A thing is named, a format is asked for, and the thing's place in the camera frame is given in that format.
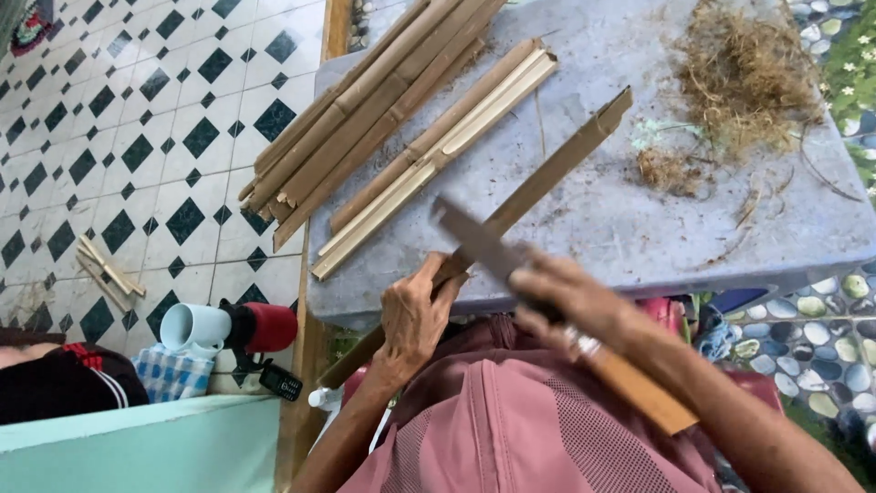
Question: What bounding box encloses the red and black flask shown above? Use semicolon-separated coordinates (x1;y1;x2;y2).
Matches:
219;299;299;374

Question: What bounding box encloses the small clump of dry shavings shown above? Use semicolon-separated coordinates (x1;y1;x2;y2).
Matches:
636;147;707;197

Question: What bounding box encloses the light blue mug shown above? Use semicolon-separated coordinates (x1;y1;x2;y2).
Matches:
159;303;234;361

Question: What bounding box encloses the person's right hand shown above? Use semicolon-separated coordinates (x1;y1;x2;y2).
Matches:
510;250;635;361

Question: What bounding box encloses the person's left hand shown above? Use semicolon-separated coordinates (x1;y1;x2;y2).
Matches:
373;252;472;388

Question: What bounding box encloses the blue checked cloth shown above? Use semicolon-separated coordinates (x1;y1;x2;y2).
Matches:
131;344;216;405

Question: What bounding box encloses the dark blue plastic object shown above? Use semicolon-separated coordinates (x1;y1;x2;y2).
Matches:
710;288;771;315

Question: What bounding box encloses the silver finger ring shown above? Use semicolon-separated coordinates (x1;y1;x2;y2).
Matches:
564;327;602;359

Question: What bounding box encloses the mauve pink garment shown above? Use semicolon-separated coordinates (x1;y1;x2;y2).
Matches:
339;314;724;493

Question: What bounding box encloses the bundle of brown bamboo slats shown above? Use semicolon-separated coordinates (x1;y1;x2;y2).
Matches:
238;0;507;253

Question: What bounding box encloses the red plastic stool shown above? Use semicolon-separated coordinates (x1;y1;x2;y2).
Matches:
724;370;785;416

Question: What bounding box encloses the brown split bamboo slat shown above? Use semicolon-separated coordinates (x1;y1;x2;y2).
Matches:
330;37;546;234

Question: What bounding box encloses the large heap of dry shavings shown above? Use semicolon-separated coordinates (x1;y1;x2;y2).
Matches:
674;0;825;157

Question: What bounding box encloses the teal cabinet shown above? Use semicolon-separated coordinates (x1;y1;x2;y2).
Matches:
0;393;282;493

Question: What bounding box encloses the patterned floor rug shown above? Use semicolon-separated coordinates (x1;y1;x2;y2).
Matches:
8;0;56;59

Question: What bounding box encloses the light blue crumpled cloth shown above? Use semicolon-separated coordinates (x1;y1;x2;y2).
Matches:
697;307;744;362

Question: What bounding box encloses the white plastic bottle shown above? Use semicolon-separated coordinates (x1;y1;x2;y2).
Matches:
308;385;345;414

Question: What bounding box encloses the short bamboo offcut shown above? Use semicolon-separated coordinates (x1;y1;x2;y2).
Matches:
77;235;147;299
75;253;135;315

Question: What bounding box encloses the black mobile phone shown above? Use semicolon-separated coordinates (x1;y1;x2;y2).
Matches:
259;362;304;403

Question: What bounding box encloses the long brown bamboo strip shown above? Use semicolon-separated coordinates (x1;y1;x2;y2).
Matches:
318;87;634;390

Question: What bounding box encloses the knife with wooden handle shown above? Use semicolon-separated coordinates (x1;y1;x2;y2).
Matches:
431;197;699;436

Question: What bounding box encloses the pale split bamboo slat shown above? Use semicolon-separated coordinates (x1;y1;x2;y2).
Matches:
318;48;557;258
311;58;559;282

